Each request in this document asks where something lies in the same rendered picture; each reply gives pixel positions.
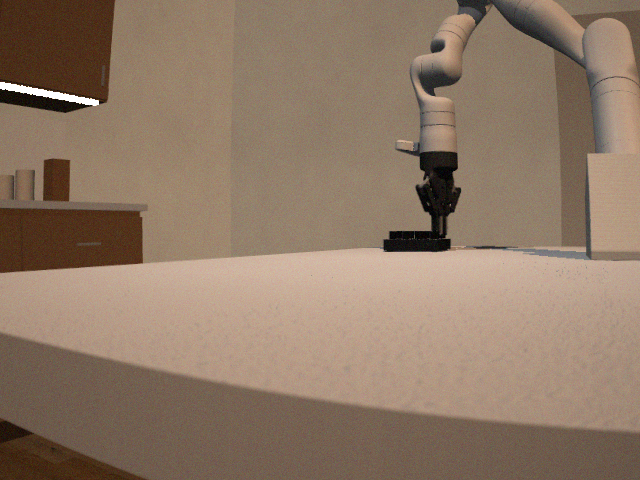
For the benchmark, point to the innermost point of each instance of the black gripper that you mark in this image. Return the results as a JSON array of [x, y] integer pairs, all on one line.
[[439, 165]]

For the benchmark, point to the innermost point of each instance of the black knob box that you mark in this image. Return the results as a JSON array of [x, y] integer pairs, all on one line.
[[409, 243]]

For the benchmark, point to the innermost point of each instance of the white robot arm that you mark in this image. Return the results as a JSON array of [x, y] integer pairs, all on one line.
[[607, 52]]

